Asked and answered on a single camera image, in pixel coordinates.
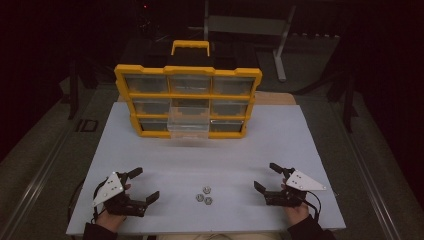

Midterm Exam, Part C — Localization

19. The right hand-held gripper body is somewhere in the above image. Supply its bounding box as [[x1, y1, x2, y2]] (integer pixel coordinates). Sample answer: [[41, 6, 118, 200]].
[[264, 169, 327, 209]]

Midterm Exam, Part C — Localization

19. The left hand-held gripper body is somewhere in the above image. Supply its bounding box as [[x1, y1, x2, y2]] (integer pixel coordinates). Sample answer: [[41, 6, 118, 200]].
[[92, 171, 150, 218]]

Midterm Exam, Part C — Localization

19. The clear plastic drawer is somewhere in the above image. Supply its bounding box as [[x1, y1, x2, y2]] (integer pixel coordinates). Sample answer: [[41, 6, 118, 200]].
[[166, 106, 211, 140]]

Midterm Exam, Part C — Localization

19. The yellow organizer cabinet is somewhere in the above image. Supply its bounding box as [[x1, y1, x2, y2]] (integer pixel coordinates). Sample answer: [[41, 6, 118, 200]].
[[114, 39, 263, 140]]

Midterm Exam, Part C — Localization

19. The person's left hand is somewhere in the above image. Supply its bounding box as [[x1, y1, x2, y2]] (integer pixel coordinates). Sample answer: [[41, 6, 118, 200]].
[[95, 210, 128, 233]]

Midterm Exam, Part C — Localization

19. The person's right hand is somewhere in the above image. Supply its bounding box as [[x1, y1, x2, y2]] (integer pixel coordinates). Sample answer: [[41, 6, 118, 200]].
[[284, 203, 311, 227]]

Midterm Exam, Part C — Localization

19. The wooden board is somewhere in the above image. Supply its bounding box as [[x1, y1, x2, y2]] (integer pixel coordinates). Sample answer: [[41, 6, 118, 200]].
[[117, 91, 297, 106]]

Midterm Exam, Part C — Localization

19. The black metal stand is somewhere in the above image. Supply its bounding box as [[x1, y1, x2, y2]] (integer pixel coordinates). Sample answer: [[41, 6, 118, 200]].
[[67, 59, 82, 121], [342, 75, 360, 134]]

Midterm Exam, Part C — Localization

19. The closed translucent drawers group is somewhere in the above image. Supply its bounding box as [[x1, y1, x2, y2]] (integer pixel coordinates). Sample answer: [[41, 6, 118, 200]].
[[123, 74, 255, 133]]

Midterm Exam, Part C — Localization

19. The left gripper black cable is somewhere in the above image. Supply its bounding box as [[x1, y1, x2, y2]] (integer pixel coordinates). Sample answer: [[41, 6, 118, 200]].
[[92, 179, 108, 223]]

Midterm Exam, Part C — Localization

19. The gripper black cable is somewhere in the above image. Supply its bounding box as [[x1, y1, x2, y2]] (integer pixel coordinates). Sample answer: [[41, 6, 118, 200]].
[[92, 179, 108, 223], [303, 190, 322, 223]]

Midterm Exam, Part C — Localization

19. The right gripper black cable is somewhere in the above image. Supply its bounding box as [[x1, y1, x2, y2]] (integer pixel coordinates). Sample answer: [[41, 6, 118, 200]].
[[303, 190, 322, 223]]

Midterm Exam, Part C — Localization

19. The black floor bracket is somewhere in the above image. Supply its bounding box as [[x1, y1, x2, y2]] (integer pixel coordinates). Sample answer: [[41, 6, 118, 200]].
[[75, 118, 100, 133]]

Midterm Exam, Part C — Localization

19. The metal floor rail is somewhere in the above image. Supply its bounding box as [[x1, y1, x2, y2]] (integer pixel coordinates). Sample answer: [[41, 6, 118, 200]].
[[333, 99, 403, 240], [0, 126, 86, 240]]

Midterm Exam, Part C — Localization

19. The grey metal stand frame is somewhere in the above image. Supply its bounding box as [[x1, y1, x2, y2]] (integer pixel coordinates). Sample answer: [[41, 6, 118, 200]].
[[202, 0, 298, 83]]

